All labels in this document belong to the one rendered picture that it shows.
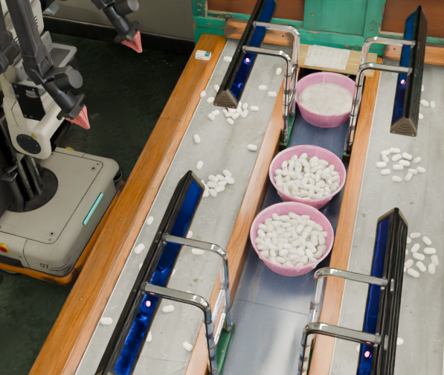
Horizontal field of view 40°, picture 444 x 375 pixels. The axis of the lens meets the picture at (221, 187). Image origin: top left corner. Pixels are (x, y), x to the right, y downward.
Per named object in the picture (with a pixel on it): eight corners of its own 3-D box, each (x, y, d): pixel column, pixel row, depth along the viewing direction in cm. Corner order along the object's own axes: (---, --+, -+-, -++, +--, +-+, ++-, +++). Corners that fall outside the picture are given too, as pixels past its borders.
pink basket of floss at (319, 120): (314, 141, 237) (317, 123, 229) (280, 103, 253) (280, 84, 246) (371, 119, 244) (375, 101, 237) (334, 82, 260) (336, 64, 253)
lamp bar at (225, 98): (213, 106, 197) (211, 88, 192) (256, 3, 237) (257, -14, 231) (236, 110, 196) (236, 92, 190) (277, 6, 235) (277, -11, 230)
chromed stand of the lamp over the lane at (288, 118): (238, 145, 237) (236, 49, 204) (250, 111, 250) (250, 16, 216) (285, 152, 233) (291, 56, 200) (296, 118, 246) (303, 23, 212)
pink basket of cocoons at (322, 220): (241, 274, 197) (241, 258, 190) (260, 213, 214) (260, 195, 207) (323, 292, 192) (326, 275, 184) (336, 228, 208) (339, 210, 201)
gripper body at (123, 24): (140, 24, 223) (129, 7, 219) (129, 39, 217) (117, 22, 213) (127, 28, 227) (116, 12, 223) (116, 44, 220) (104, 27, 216)
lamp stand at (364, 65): (340, 162, 229) (356, 65, 195) (348, 126, 241) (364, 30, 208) (393, 171, 225) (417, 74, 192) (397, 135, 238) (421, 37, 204)
